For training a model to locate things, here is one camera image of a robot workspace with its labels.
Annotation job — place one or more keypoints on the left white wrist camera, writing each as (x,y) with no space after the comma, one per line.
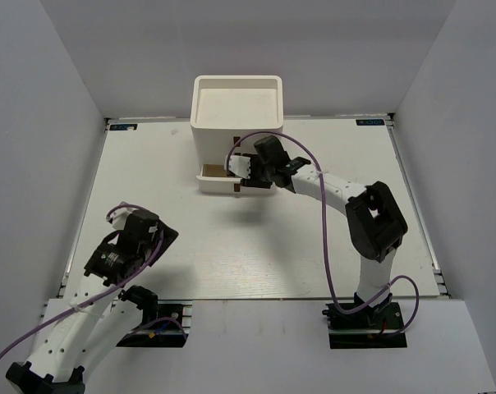
(118,215)

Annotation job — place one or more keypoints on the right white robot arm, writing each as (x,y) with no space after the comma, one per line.
(375,221)

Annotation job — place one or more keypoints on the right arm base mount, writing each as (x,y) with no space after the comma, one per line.
(357,331)

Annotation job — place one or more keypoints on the white drawer cabinet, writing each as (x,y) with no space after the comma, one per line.
(225,109)

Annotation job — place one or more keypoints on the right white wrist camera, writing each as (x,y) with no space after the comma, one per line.
(238,165)

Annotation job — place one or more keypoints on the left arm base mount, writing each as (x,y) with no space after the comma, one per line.
(161,324)

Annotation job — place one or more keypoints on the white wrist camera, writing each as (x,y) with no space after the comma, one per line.
(238,165)
(118,215)

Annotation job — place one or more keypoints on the white drawer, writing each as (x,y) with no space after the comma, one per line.
(216,173)

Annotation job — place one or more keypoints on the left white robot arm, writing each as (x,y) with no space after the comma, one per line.
(104,308)

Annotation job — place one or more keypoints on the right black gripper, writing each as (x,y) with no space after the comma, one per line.
(254,181)

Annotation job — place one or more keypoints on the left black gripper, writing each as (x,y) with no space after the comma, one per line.
(169,235)

